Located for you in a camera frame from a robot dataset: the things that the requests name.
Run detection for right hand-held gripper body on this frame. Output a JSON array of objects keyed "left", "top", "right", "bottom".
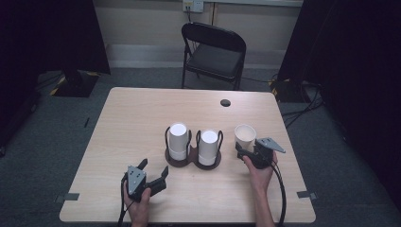
[{"left": 235, "top": 136, "right": 287, "bottom": 170}]

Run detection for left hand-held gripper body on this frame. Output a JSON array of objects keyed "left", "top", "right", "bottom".
[{"left": 120, "top": 165, "right": 164, "bottom": 203}]

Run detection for single white paper cup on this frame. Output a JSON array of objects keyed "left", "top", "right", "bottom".
[{"left": 234, "top": 123, "right": 258, "bottom": 153}]

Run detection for stack of white paper cups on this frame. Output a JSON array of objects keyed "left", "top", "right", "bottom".
[
  {"left": 198, "top": 129, "right": 220, "bottom": 167},
  {"left": 167, "top": 122, "right": 190, "bottom": 162}
]

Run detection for brown cup holder wire rack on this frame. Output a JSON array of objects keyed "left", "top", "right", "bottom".
[{"left": 164, "top": 125, "right": 224, "bottom": 171}]

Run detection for person's right hand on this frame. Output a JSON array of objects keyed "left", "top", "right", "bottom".
[{"left": 241, "top": 150, "right": 279, "bottom": 194}]

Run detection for person's left hand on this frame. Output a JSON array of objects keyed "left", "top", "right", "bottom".
[{"left": 122, "top": 186, "right": 152, "bottom": 224}]

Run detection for grey floor tape strip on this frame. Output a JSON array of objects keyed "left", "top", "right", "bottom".
[
  {"left": 296, "top": 190, "right": 319, "bottom": 201},
  {"left": 54, "top": 192, "right": 80, "bottom": 204}
]

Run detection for black stand base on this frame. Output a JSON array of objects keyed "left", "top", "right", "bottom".
[
  {"left": 48, "top": 69, "right": 101, "bottom": 98},
  {"left": 270, "top": 78, "right": 312, "bottom": 104}
]

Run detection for black folding chair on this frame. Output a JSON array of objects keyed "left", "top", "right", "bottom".
[{"left": 181, "top": 21, "right": 248, "bottom": 92}]

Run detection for black curtain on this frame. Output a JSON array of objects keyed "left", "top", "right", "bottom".
[
  {"left": 276, "top": 0, "right": 401, "bottom": 210},
  {"left": 0, "top": 0, "right": 112, "bottom": 149}
]

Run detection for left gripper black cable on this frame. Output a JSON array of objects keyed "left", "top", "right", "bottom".
[{"left": 116, "top": 175, "right": 136, "bottom": 227}]

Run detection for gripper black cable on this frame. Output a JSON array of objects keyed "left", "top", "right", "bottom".
[
  {"left": 270, "top": 159, "right": 288, "bottom": 227},
  {"left": 116, "top": 175, "right": 136, "bottom": 227}
]

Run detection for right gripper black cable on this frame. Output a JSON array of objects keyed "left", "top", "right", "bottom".
[{"left": 270, "top": 159, "right": 288, "bottom": 227}]

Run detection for black floor cables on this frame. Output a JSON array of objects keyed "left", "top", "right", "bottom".
[{"left": 281, "top": 80, "right": 326, "bottom": 129}]

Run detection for black socket cable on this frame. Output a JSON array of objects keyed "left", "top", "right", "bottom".
[{"left": 186, "top": 5, "right": 201, "bottom": 55}]

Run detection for white wall socket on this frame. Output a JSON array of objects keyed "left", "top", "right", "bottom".
[{"left": 182, "top": 0, "right": 205, "bottom": 14}]

